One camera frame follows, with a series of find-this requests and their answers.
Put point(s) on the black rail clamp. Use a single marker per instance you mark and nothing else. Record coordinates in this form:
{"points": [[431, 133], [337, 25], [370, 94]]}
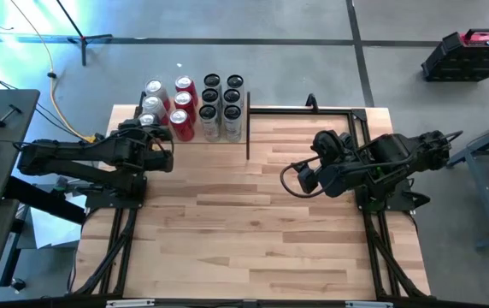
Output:
{"points": [[311, 102]]}

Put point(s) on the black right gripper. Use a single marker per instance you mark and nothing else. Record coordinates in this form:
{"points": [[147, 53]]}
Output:
{"points": [[334, 175]]}

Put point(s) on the black support beam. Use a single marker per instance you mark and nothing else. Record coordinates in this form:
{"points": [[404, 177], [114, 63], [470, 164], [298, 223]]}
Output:
{"points": [[43, 201]]}

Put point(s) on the grey desk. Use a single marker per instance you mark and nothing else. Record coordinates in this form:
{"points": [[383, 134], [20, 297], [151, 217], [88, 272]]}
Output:
{"points": [[9, 128]]}

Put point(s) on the black aluminium mounting frame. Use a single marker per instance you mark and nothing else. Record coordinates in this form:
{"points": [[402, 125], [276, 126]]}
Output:
{"points": [[118, 256], [398, 194]]}

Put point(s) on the group of dark upright cans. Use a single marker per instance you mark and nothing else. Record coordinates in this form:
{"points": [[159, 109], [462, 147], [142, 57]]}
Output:
{"points": [[227, 145]]}

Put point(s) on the white floor sheet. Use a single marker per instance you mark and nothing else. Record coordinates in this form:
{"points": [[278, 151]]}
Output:
{"points": [[52, 226]]}

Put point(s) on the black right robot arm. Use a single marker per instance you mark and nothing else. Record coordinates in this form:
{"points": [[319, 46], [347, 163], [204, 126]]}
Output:
{"points": [[398, 149]]}

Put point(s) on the red Coca-Cola can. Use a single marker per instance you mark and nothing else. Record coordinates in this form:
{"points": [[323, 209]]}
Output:
{"points": [[181, 122], [183, 99], [184, 83]]}

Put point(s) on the black chair caster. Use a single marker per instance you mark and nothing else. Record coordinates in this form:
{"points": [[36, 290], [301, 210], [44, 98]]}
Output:
{"points": [[17, 285]]}

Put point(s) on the white and red Spindrift can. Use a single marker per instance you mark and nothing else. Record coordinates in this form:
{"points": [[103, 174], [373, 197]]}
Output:
{"points": [[155, 87], [154, 104], [147, 119]]}

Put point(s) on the black table edge rail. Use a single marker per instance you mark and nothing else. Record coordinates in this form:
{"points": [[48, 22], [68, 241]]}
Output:
{"points": [[291, 111]]}

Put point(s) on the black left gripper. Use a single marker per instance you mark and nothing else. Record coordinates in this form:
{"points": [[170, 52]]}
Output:
{"points": [[142, 149]]}

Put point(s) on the Celsius Arctic Vibe slim can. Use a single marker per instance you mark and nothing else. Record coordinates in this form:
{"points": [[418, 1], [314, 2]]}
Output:
{"points": [[235, 81], [231, 97], [232, 117]]}

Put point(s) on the black rail with silver plates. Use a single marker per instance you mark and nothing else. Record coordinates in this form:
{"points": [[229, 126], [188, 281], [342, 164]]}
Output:
{"points": [[296, 304]]}

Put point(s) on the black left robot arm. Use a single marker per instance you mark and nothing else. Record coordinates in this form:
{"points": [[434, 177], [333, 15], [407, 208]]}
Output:
{"points": [[65, 154]]}

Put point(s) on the black tripod stand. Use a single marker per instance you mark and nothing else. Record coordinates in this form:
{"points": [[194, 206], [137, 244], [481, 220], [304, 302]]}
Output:
{"points": [[83, 51]]}

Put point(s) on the black and red toolbox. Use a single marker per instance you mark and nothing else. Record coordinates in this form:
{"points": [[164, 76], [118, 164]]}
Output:
{"points": [[454, 60]]}

